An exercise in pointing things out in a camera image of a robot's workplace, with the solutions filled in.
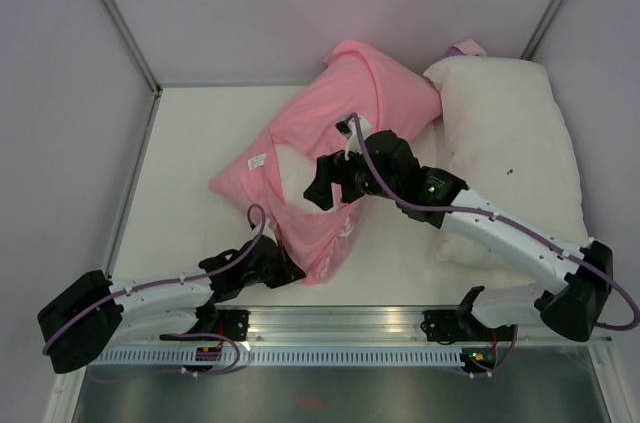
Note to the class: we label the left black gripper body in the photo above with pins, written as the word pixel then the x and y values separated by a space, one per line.
pixel 275 275

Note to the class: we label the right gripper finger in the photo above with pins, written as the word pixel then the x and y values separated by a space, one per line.
pixel 325 190
pixel 353 187

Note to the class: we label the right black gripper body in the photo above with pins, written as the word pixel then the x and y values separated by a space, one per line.
pixel 356 170

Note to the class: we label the pink pillowcase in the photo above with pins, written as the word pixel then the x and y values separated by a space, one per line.
pixel 357 79

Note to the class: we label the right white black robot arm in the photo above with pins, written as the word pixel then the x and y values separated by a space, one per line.
pixel 571 283

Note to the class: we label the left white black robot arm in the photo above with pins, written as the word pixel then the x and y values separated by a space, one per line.
pixel 95 314

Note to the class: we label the large white bare pillow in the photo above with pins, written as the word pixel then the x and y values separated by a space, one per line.
pixel 507 139

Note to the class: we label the pink purple cloth behind pillow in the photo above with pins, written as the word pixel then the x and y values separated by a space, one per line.
pixel 467 47

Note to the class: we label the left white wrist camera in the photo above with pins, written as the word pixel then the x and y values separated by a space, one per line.
pixel 271 231

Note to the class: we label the aluminium mounting rail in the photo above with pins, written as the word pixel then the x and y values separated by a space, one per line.
pixel 335 326

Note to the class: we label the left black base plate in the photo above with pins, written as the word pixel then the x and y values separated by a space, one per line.
pixel 233 324

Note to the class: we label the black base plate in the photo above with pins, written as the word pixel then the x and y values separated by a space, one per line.
pixel 233 324
pixel 447 326

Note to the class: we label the white slotted cable duct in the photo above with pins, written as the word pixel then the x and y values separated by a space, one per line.
pixel 423 356

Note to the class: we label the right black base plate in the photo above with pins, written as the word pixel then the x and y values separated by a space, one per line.
pixel 447 326

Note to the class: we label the left aluminium corner post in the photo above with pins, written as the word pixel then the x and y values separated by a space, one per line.
pixel 130 44

